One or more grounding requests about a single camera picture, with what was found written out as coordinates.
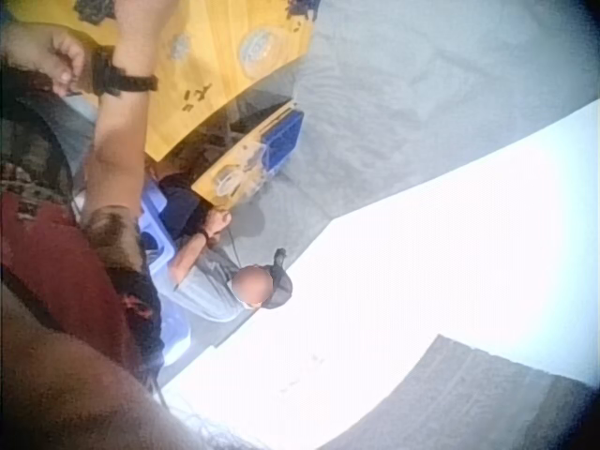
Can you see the person's right hand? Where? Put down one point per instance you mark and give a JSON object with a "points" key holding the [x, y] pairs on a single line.
{"points": [[145, 28]]}

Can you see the person's left hand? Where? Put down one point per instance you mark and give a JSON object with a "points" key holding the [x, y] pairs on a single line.
{"points": [[40, 54]]}

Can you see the person's left fingers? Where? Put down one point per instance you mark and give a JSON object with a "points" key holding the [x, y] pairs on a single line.
{"points": [[70, 61]]}

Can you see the black wrist band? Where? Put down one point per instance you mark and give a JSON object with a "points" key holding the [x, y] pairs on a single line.
{"points": [[123, 80]]}

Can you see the pile of dark parts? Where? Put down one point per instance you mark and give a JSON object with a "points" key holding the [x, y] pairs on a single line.
{"points": [[300, 7], [94, 9]]}

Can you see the clear round container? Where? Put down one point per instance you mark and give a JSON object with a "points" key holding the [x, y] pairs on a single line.
{"points": [[258, 48], [180, 47]]}

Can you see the small black parts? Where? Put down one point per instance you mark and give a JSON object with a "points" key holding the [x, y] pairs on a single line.
{"points": [[197, 97]]}

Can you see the blue plastic stool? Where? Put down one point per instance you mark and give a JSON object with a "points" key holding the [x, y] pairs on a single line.
{"points": [[154, 220]]}

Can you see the yellow wooden table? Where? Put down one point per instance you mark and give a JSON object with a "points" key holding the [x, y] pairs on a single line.
{"points": [[239, 164]]}

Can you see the blue plastic crate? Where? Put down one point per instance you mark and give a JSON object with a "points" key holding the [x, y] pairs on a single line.
{"points": [[282, 136]]}

